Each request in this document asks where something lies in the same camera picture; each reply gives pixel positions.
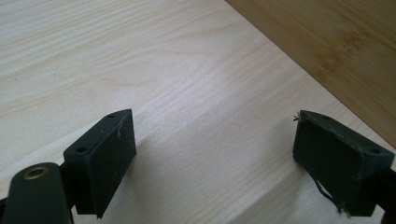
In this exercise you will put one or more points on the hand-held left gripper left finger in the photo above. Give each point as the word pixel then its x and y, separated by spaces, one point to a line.
pixel 102 161

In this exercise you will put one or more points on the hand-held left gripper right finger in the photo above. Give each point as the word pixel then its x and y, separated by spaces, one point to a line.
pixel 336 161

